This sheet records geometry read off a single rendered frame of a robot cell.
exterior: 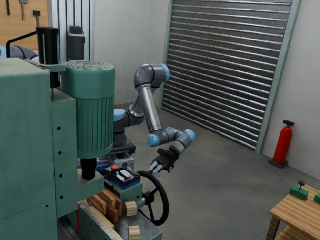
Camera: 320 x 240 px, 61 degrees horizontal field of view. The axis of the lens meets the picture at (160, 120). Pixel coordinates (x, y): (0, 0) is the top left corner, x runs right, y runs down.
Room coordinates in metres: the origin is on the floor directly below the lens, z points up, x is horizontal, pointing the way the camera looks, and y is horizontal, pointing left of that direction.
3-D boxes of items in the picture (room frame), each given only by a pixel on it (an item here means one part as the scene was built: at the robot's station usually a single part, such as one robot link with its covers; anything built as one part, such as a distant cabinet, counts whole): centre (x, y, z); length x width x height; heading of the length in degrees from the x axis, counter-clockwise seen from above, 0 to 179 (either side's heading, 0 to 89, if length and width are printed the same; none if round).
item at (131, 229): (0.79, 0.05, 0.92); 0.04 x 0.04 x 0.04; 14
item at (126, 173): (1.07, 0.15, 0.99); 0.13 x 0.11 x 0.06; 47
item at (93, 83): (0.91, 0.25, 1.35); 0.18 x 0.18 x 0.31
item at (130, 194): (1.06, 0.14, 0.91); 0.15 x 0.14 x 0.09; 47
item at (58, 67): (0.80, 0.35, 1.53); 0.08 x 0.08 x 0.17; 47
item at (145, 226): (1.00, 0.20, 0.87); 0.61 x 0.30 x 0.06; 47
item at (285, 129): (3.21, -1.60, 0.30); 0.19 x 0.18 x 0.60; 134
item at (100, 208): (0.95, 0.27, 0.92); 0.21 x 0.02 x 0.04; 47
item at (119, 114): (1.74, 0.29, 0.98); 0.13 x 0.12 x 0.14; 132
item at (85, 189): (0.89, 0.27, 1.03); 0.14 x 0.07 x 0.09; 137
